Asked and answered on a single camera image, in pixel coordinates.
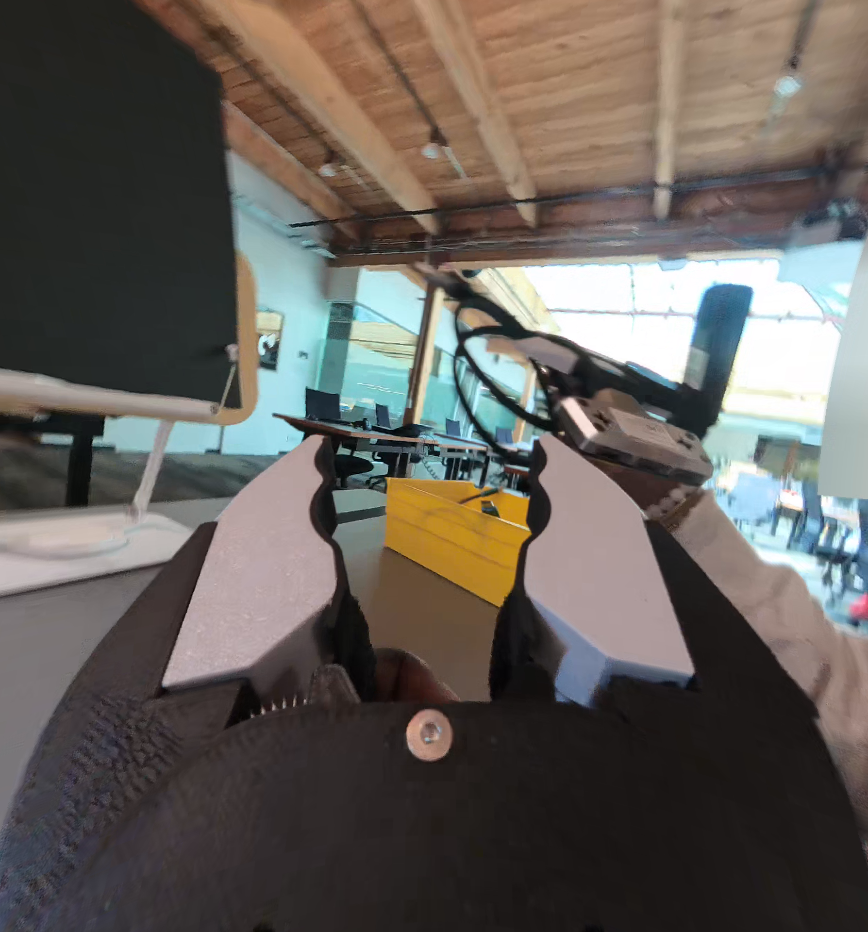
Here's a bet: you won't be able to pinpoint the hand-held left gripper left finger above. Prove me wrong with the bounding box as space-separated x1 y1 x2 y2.
161 434 378 703

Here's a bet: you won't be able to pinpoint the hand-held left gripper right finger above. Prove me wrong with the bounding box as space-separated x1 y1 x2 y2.
488 434 697 703

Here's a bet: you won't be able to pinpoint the black HDMI switch with cable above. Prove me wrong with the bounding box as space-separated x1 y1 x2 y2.
452 287 717 487

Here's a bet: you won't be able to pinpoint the yellow plastic bin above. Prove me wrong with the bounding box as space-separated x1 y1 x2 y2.
384 477 533 607

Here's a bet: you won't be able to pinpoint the person's right hand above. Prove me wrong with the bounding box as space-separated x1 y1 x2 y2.
600 453 699 519

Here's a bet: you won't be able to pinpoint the person's left hand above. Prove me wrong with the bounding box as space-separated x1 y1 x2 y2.
376 648 458 703

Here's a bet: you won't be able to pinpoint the white ceiling projector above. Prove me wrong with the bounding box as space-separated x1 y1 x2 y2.
778 207 868 285

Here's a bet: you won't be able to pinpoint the wooden office table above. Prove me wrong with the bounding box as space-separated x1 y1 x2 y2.
274 411 442 482

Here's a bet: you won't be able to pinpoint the black board on white stand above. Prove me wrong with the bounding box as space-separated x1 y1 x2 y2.
0 0 260 601

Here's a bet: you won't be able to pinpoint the beaded bracelets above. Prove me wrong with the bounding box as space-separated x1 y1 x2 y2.
645 486 706 531

